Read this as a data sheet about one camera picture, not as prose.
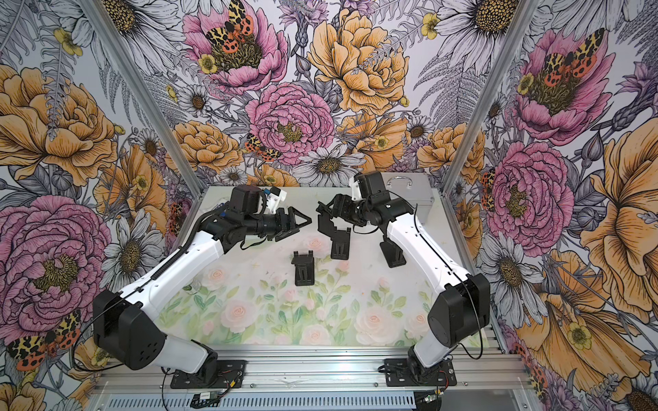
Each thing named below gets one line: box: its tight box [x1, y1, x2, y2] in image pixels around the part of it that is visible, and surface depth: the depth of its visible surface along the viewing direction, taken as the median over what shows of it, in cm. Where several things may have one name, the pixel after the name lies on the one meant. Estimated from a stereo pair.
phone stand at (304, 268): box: [291, 250, 315, 286], surface depth 93 cm
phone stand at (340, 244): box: [330, 227, 352, 261], surface depth 99 cm
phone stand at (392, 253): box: [379, 237, 407, 269], surface depth 99 cm
